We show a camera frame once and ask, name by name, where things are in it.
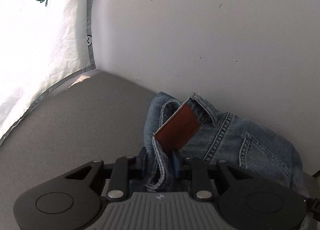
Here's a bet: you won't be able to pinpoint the blue denim jeans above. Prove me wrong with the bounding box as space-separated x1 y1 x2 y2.
144 92 309 197

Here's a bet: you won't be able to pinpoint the white printed curtain sheet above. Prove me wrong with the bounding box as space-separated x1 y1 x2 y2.
1 0 95 139

